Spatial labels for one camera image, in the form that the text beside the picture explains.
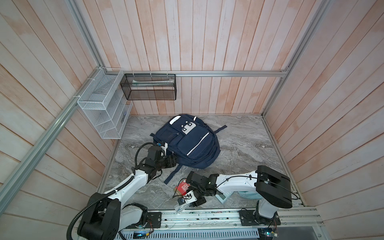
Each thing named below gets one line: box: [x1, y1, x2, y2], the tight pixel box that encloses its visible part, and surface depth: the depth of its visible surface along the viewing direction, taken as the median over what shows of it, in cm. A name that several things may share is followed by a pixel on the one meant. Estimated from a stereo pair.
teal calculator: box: [215, 191, 234, 204], surface depth 81 cm
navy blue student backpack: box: [150, 114, 228, 185], surface depth 97 cm
